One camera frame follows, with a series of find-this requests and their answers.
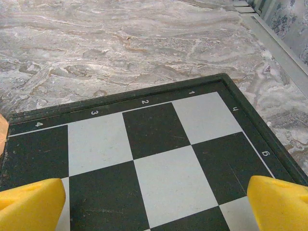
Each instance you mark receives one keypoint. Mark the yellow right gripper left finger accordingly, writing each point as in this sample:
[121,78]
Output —
[29,207]

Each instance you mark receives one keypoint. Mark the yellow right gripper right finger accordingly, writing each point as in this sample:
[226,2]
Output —
[281,207]

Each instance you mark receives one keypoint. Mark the brown cardboard box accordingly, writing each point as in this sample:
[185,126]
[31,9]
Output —
[3,134]

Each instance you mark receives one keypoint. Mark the black and white chessboard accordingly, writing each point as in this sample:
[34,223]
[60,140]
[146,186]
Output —
[154,149]

